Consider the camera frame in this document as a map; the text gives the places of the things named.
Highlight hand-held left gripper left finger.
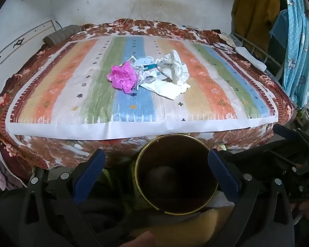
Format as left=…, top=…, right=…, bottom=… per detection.
left=19, top=149, right=107, bottom=247

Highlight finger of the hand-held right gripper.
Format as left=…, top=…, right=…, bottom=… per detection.
left=272, top=124, right=309, bottom=152
left=218, top=149, right=273, bottom=181

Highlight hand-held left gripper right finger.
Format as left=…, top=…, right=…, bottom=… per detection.
left=207, top=149, right=295, bottom=247

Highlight dark round bin gold rim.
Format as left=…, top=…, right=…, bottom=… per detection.
left=134, top=133, right=219, bottom=216

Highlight pink paper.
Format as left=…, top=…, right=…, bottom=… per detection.
left=107, top=62, right=140, bottom=94

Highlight white plastic bag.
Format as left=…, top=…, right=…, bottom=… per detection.
left=139, top=78, right=191, bottom=100

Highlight white paper wrapper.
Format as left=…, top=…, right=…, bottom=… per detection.
left=167, top=49, right=190, bottom=85

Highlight person's right hand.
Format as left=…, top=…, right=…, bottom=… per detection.
left=292, top=203, right=309, bottom=220

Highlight brown floral blanket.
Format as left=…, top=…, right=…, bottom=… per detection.
left=0, top=18, right=294, bottom=183

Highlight blue dotted curtain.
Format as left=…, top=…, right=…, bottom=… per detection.
left=270, top=0, right=309, bottom=108

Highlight striped colourful mat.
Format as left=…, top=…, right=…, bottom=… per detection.
left=5, top=35, right=279, bottom=141

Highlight pile of small packets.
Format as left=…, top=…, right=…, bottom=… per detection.
left=213, top=33, right=239, bottom=54

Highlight mustard yellow jacket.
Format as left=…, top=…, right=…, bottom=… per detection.
left=232, top=0, right=281, bottom=59

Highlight grey rolled cloth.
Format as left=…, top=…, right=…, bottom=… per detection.
left=43, top=25, right=81, bottom=46

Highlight white door panel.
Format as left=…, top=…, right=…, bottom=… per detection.
left=0, top=18, right=65, bottom=83

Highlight metal bed frame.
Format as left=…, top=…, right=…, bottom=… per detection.
left=230, top=32, right=286, bottom=80

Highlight white cable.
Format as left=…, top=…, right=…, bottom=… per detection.
left=120, top=0, right=145, bottom=27

